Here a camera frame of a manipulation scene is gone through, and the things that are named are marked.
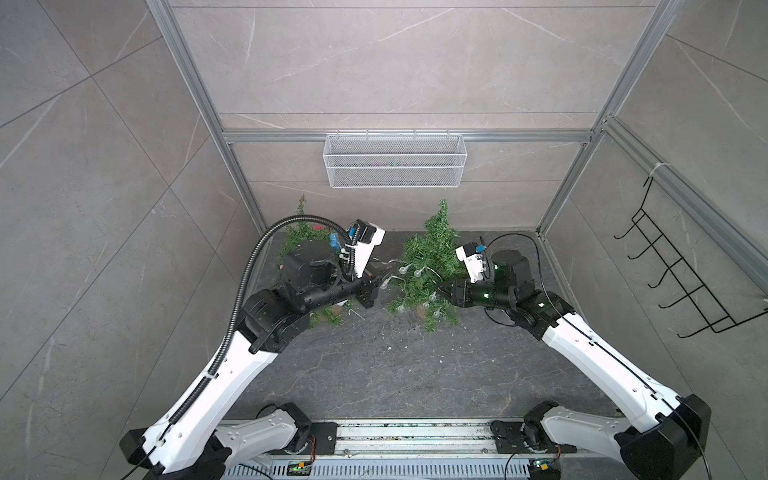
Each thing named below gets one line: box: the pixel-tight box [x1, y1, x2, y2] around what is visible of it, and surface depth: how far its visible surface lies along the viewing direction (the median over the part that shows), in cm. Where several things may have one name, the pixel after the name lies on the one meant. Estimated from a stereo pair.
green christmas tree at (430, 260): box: [386, 199, 468, 333], surface depth 73 cm
